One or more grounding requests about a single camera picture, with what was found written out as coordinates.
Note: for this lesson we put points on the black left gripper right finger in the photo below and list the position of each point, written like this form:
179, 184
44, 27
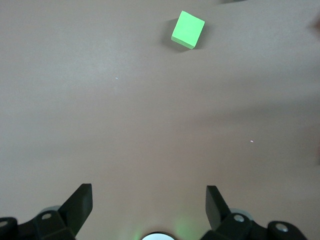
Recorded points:
220, 212

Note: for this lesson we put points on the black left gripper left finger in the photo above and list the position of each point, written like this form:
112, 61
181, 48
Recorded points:
75, 212

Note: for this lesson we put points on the green foam cube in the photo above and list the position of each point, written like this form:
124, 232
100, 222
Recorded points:
187, 28

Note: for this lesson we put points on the brown table cover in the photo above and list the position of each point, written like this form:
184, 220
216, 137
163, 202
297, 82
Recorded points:
125, 125

